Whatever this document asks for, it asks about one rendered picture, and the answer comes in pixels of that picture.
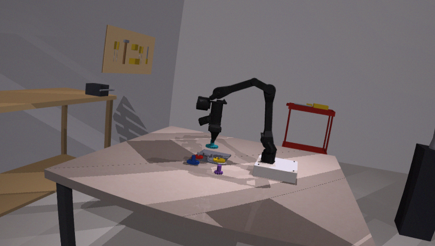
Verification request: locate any purple gear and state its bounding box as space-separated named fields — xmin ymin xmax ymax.
xmin=214 ymin=165 xmax=223 ymax=175

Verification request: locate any teal gear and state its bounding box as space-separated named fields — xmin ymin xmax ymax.
xmin=206 ymin=141 xmax=218 ymax=149

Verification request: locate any blue gear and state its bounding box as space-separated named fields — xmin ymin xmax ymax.
xmin=187 ymin=155 xmax=200 ymax=165

